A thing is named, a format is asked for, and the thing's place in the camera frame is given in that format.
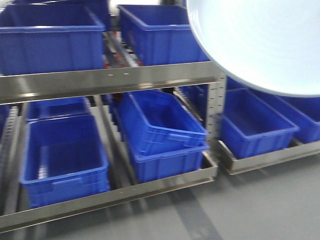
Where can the light blue plate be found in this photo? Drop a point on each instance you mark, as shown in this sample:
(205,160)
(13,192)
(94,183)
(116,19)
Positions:
(269,45)

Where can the tilted blue bin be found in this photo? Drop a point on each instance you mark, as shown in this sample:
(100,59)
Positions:
(155,122)

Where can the blue bin under tilted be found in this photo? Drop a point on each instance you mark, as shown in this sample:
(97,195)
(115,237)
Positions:
(166,164)

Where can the blue bin upper middle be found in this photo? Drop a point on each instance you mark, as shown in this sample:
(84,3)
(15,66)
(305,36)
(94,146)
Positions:
(159,34)

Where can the blue bin lower right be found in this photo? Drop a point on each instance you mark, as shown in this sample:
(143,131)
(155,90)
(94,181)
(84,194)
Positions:
(250,127)

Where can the blue bin lower left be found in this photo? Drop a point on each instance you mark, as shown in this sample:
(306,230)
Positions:
(64,159)

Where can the blue bin back left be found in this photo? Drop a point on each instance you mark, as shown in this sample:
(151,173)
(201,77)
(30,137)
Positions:
(57,108)

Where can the blue bin far right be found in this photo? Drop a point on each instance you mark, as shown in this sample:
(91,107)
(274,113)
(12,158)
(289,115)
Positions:
(302,111)

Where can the blue bin upper left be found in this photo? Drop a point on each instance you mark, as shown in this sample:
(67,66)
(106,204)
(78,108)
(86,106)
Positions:
(46,38)

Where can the steel rack post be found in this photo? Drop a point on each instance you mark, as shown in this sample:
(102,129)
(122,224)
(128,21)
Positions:
(214,107)

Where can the steel right rack rail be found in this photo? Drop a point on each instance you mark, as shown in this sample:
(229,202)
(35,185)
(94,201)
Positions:
(296,150)

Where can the steel rack rail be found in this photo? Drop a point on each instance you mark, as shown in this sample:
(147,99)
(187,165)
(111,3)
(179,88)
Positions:
(35,216)
(296,150)
(57,85)

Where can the steel rack upper rail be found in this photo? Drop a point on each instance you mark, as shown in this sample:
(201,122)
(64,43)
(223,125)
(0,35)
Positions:
(57,85)

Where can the steel rack lower rail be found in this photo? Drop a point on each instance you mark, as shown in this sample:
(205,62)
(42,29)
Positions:
(35,216)

